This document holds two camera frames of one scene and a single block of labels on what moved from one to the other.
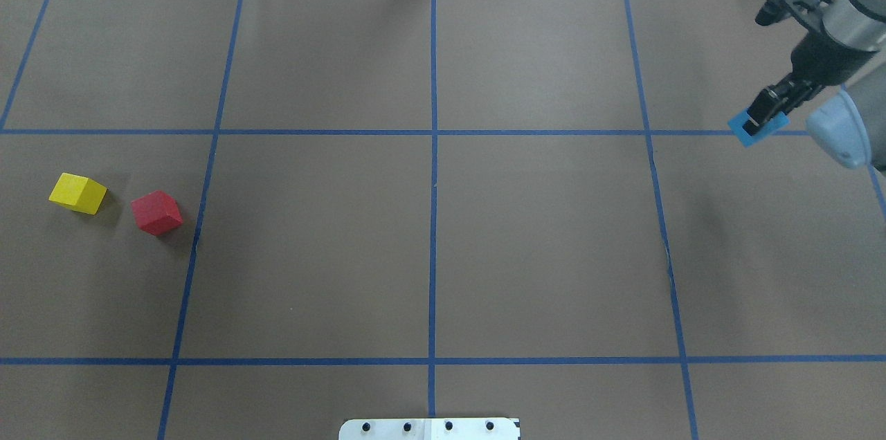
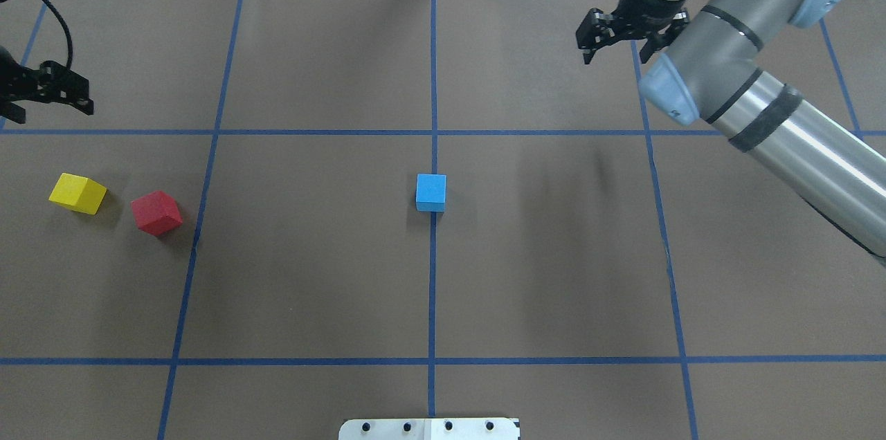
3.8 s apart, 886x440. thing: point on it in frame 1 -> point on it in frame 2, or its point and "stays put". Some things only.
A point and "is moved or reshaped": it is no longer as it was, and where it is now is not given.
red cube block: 156,212 stays put
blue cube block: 774,124 is moved or reshaped
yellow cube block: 81,193 stays put
